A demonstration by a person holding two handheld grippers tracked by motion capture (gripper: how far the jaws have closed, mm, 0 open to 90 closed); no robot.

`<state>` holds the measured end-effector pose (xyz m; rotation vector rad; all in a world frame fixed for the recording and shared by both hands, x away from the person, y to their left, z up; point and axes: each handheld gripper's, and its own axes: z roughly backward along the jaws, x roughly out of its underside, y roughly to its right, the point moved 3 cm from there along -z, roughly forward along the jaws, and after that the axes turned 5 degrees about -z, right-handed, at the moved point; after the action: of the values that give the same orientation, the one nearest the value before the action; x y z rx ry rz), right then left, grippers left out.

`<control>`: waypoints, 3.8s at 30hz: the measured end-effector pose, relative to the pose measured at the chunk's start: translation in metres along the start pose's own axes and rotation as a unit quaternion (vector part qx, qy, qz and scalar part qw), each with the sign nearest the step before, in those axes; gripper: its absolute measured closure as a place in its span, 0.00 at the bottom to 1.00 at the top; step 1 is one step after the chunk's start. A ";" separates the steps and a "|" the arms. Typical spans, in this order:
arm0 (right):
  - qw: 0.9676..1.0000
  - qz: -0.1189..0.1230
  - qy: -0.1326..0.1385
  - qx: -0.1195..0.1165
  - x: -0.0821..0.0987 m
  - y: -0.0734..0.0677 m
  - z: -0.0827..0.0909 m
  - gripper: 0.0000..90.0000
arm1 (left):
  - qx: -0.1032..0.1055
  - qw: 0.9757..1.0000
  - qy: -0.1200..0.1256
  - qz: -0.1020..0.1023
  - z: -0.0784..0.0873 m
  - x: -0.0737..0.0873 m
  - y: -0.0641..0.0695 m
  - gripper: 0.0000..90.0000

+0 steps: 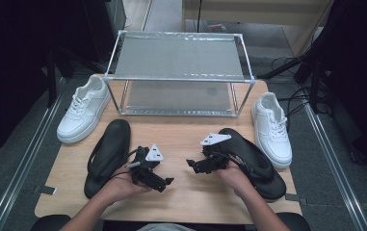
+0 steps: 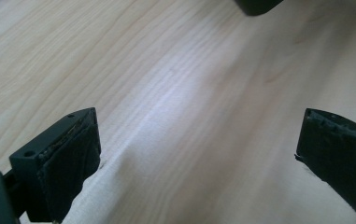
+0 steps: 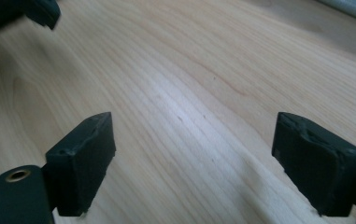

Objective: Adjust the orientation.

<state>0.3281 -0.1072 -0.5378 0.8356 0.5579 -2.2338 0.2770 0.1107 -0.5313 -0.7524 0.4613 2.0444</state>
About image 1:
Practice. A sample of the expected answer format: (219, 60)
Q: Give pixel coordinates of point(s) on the black stand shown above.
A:
(51, 77)

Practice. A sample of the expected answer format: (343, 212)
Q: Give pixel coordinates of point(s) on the person's grey shirt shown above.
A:
(162, 227)

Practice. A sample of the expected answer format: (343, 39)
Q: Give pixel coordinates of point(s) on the black flip-flop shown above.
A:
(113, 141)
(261, 160)

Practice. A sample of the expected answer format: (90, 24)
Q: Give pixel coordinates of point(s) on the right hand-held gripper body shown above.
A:
(216, 159)

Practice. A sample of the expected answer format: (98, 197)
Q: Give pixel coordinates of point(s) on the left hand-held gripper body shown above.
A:
(145, 170)

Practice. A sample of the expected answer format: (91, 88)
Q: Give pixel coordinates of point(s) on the person's right hand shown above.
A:
(237, 179)

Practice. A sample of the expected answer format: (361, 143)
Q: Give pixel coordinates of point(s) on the grey tape piece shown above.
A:
(295, 199)
(44, 190)

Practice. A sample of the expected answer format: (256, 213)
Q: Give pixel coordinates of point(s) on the black curtain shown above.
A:
(17, 64)
(357, 80)

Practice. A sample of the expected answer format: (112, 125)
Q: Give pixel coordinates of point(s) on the metal floor rail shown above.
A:
(20, 170)
(147, 14)
(335, 166)

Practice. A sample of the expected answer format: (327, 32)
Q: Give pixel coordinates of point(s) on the person's left hand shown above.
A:
(120, 189)

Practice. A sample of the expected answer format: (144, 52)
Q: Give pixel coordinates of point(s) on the white sneaker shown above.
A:
(81, 118)
(274, 144)

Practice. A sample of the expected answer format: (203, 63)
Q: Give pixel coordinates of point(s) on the beige wooden cabinet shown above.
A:
(255, 11)

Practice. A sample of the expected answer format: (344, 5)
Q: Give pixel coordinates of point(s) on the metal frame shoe rack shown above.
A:
(178, 57)

